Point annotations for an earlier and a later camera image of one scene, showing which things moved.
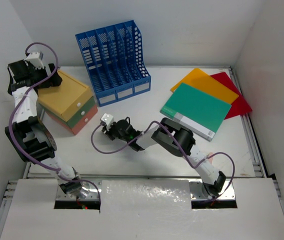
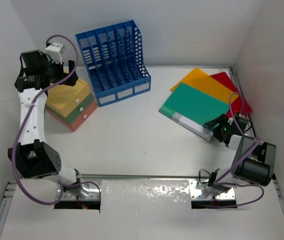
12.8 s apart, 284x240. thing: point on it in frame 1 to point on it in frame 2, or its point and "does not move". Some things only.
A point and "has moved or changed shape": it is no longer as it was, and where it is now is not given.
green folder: x=199 y=112 does not move
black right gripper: x=109 y=132 to x=221 y=120
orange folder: x=205 y=83 does not move
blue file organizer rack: x=113 y=55 does not move
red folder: x=240 y=106 does not move
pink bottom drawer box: x=75 y=129 has moved or changed shape
